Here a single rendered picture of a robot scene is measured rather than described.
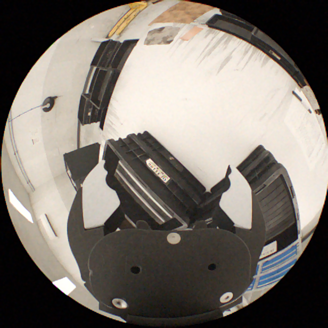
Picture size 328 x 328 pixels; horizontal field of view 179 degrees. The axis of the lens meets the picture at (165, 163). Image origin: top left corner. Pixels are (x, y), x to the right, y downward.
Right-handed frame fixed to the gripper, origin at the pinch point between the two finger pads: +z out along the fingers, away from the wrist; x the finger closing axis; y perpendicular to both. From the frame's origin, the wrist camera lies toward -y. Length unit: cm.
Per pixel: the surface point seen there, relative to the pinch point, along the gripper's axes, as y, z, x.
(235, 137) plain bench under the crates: 3.2, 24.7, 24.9
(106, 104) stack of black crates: -7, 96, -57
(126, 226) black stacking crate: 70, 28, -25
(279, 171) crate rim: 1.5, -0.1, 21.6
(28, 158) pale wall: 60, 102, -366
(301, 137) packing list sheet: -8, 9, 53
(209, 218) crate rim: 18.9, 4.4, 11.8
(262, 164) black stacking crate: 4.9, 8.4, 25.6
